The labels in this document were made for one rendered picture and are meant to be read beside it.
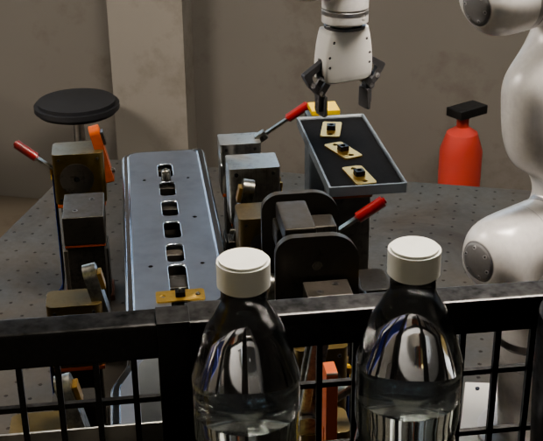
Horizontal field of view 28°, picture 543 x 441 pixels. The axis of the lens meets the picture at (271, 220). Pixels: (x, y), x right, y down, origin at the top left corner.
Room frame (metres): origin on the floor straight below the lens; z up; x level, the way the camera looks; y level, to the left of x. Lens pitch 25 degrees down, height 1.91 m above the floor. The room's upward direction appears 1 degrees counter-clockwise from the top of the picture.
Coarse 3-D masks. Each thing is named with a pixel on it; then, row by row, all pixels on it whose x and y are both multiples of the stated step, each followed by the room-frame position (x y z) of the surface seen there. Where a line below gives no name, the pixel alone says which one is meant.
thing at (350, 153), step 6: (330, 144) 1.95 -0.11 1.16; (336, 144) 1.96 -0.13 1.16; (342, 144) 1.93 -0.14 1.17; (336, 150) 1.92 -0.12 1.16; (342, 150) 1.91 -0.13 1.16; (348, 150) 1.92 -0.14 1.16; (354, 150) 1.92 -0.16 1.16; (342, 156) 1.89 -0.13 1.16; (348, 156) 1.89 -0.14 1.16; (354, 156) 1.89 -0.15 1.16; (360, 156) 1.89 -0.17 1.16
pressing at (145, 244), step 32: (128, 160) 2.29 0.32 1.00; (160, 160) 2.29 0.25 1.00; (192, 160) 2.29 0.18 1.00; (128, 192) 2.12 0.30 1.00; (192, 192) 2.11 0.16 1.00; (128, 224) 1.96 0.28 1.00; (160, 224) 1.95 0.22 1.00; (192, 224) 1.95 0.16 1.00; (128, 256) 1.82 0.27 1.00; (160, 256) 1.81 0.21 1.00; (192, 256) 1.81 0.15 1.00; (128, 288) 1.70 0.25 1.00; (160, 288) 1.69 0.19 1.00; (192, 288) 1.69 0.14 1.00; (128, 384) 1.39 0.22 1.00; (128, 416) 1.30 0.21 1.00
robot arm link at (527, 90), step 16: (528, 48) 1.56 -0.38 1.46; (512, 64) 1.56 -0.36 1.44; (528, 64) 1.53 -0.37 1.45; (512, 80) 1.53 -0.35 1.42; (528, 80) 1.51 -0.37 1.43; (512, 96) 1.52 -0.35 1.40; (528, 96) 1.50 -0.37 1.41; (512, 112) 1.52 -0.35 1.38; (528, 112) 1.50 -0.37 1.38; (512, 128) 1.52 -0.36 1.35; (528, 128) 1.50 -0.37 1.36; (512, 144) 1.52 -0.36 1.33; (528, 144) 1.50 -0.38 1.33; (512, 160) 1.54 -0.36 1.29; (528, 160) 1.51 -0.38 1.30
